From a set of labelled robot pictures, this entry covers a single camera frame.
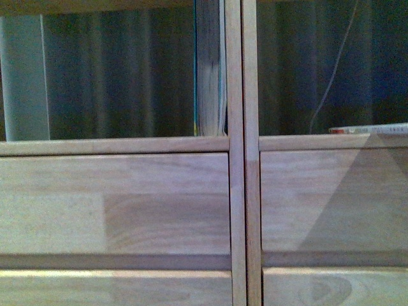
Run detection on red-white book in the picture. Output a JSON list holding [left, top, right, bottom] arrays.
[[328, 122, 408, 135]]

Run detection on left wooden shelf cabinet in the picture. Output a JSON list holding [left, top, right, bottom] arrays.
[[1, 1, 247, 305]]

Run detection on wooden shelf cabinet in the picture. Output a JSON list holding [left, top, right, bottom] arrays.
[[242, 1, 407, 305], [1, 1, 247, 305]]

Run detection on right wooden shelf cabinet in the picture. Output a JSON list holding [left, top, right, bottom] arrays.
[[242, 1, 407, 305]]

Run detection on upright thin white book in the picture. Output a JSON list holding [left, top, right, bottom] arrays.
[[217, 1, 227, 136]]

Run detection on upright teal cover book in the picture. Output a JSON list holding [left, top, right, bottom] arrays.
[[194, 1, 220, 136]]

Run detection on upper left wooden drawer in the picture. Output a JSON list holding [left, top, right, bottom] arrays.
[[1, 153, 230, 255]]

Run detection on wooden drawer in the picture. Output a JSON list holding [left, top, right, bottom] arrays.
[[263, 268, 407, 305], [261, 149, 407, 252], [1, 153, 230, 255], [1, 270, 233, 305]]

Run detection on upper right wooden drawer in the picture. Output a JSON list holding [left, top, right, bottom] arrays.
[[261, 149, 407, 252]]

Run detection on dark background curtain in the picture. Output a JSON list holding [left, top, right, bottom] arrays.
[[43, 1, 407, 140]]

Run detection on lower right wooden drawer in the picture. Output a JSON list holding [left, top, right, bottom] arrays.
[[263, 268, 407, 305]]

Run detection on lower left wooden drawer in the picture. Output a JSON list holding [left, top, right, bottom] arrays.
[[1, 270, 233, 305]]

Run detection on white hanging cable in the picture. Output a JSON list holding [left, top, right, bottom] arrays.
[[308, 0, 358, 133]]

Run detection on white background post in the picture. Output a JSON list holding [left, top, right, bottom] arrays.
[[1, 15, 50, 141]]

